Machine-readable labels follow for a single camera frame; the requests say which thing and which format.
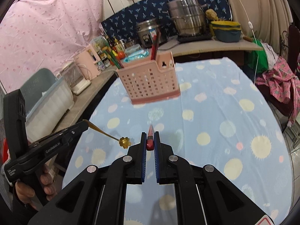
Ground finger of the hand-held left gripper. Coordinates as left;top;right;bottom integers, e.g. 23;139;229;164
63;131;83;146
57;121;89;138

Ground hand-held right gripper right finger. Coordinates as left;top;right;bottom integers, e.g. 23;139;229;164
154;132;269;225

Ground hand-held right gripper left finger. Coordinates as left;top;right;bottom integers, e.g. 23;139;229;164
28;132;147;225

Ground red chopstick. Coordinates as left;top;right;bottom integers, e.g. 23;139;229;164
151;35;158;60
146;125;155;151

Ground gold flower-shaped spoon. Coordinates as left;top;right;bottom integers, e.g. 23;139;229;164
82;119;131;149

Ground pink plastic utensil basket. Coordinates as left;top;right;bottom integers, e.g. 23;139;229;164
115;52;181;105

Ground person's left hand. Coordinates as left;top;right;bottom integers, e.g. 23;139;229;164
13;163;58;212

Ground red plastic object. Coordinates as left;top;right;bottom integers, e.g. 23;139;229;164
2;138;11;163

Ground clear storage bin grey lid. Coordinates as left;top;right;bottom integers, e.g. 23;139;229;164
20;68;75;136

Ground white countertop appliance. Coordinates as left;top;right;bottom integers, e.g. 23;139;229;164
62;63;92;96

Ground pink water dispenser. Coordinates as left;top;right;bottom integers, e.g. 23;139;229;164
74;44;102;80

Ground row of condiment bottles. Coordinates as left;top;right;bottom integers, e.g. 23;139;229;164
90;35;126;69

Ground light blue dotted tablecloth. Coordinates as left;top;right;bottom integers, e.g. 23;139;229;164
62;57;292;225

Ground blue wipes packet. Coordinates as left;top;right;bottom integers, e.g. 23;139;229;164
123;49;149;62

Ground pink patterned curtain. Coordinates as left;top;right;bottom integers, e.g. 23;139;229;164
0;0;106;94

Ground steel rice cooker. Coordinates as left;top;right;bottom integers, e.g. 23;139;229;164
136;18;164;48

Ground navy printed cloth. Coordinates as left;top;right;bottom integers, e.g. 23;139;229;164
101;0;231;50

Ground black induction cooker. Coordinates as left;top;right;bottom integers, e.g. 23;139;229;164
177;33;212;43

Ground blue casserole dish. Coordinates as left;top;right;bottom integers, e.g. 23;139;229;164
212;26;242;43

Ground green cloth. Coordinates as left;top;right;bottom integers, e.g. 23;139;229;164
244;39;269;78

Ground stainless steel steamer pot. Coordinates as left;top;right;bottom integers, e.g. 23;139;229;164
167;0;208;37

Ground pink floral garment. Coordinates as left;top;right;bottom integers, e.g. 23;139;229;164
255;56;300;125

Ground yellow-brown sponge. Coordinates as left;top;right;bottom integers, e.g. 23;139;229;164
206;9;218;21

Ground beige curtain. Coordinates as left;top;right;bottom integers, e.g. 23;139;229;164
220;0;293;45

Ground white cable with switch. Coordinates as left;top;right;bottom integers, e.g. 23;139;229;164
228;0;260;85

